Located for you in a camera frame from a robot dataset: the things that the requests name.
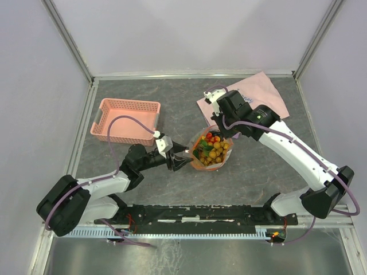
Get purple cloth underneath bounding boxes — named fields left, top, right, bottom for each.
left=232, top=132, right=241, bottom=139

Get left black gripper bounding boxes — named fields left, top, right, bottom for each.
left=138, top=140, right=193, bottom=171

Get red cherry tomatoes sprig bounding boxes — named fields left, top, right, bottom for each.
left=198, top=131, right=223, bottom=146

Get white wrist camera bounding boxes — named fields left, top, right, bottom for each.
left=204, top=85, right=228, bottom=116
left=153, top=131, right=173, bottom=159

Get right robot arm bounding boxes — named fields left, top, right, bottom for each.
left=204, top=89, right=354, bottom=224

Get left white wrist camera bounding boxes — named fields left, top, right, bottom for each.
left=153, top=131, right=173, bottom=159

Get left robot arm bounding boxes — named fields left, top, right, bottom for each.
left=36, top=140, right=193, bottom=237

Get clear zip top bag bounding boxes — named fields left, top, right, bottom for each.
left=188, top=125, right=233, bottom=171

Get brown longan bunch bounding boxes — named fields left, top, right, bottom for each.
left=192, top=138, right=233, bottom=170

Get light blue cable duct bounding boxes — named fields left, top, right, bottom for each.
left=64, top=226, right=286, bottom=241

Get pink cloth with lettering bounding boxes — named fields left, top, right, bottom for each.
left=196, top=71, right=290, bottom=127

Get pink plastic basket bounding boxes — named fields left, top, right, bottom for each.
left=90, top=98, right=161, bottom=146

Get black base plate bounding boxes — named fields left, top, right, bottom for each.
left=105, top=202, right=298, bottom=235

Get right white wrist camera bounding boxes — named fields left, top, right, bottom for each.
left=204, top=85, right=228, bottom=116

